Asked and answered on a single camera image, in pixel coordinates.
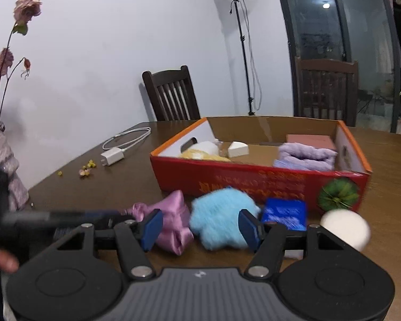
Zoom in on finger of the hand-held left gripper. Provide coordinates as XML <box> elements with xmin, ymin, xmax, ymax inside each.
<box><xmin>0</xmin><ymin>209</ymin><xmax>124</xmax><ymax>230</ymax></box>

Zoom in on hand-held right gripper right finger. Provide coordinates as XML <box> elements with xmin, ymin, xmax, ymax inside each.
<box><xmin>238</xmin><ymin>209</ymin><xmax>365</xmax><ymax>279</ymax></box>

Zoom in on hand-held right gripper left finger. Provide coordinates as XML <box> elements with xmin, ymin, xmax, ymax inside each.
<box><xmin>37</xmin><ymin>209</ymin><xmax>164</xmax><ymax>281</ymax></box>

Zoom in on pink satin pouch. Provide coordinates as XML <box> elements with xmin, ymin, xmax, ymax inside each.
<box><xmin>122</xmin><ymin>190</ymin><xmax>194</xmax><ymax>255</ymax></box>

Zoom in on light blue fluffy toy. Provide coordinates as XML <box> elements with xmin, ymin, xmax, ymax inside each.
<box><xmin>189</xmin><ymin>187</ymin><xmax>262</xmax><ymax>251</ymax></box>

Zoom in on red cardboard box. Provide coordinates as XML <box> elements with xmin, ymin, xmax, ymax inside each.
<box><xmin>150</xmin><ymin>116</ymin><xmax>372</xmax><ymax>215</ymax></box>

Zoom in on white wedge sponge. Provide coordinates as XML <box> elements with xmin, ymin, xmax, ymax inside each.
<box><xmin>227</xmin><ymin>141</ymin><xmax>249</xmax><ymax>158</ymax></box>

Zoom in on yellow plush toy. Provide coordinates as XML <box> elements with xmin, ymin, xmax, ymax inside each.
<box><xmin>180</xmin><ymin>148</ymin><xmax>231</xmax><ymax>162</ymax></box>

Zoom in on light purple towel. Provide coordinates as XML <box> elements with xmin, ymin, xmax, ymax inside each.
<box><xmin>277</xmin><ymin>142</ymin><xmax>337</xmax><ymax>171</ymax></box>

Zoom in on pink layered sponge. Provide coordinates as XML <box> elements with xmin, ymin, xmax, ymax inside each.
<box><xmin>286</xmin><ymin>134</ymin><xmax>335</xmax><ymax>150</ymax></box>

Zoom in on person's left hand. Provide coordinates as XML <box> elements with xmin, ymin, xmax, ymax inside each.
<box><xmin>0</xmin><ymin>249</ymin><xmax>20</xmax><ymax>273</ymax></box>

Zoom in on blue packet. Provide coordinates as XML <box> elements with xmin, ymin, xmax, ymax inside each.
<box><xmin>261</xmin><ymin>198</ymin><xmax>308</xmax><ymax>231</ymax></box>

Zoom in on purple ceramic vase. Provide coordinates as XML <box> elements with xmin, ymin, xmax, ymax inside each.
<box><xmin>0</xmin><ymin>122</ymin><xmax>29</xmax><ymax>209</ymax></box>

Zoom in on fallen dried petals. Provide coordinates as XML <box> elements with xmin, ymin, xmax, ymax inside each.
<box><xmin>79</xmin><ymin>160</ymin><xmax>97</xmax><ymax>178</ymax></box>

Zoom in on white charger plug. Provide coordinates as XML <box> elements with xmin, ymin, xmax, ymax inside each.
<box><xmin>101</xmin><ymin>149</ymin><xmax>125</xmax><ymax>167</ymax></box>

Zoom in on white round puff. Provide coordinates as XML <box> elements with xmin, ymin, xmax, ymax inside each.
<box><xmin>320</xmin><ymin>209</ymin><xmax>371</xmax><ymax>252</ymax></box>

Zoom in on dark wooden chair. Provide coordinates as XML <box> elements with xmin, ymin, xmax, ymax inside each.
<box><xmin>142</xmin><ymin>66</ymin><xmax>201</xmax><ymax>122</ymax></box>
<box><xmin>294</xmin><ymin>57</ymin><xmax>359</xmax><ymax>127</ymax></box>

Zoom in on dried pink rose bouquet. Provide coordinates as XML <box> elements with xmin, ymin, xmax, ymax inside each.
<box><xmin>0</xmin><ymin>0</ymin><xmax>42</xmax><ymax>126</ymax></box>

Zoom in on sliding glass door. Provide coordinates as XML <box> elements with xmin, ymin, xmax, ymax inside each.
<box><xmin>273</xmin><ymin>0</ymin><xmax>401</xmax><ymax>133</ymax></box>

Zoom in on white charger cable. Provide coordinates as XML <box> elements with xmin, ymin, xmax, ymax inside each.
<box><xmin>102</xmin><ymin>127</ymin><xmax>152</xmax><ymax>151</ymax></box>

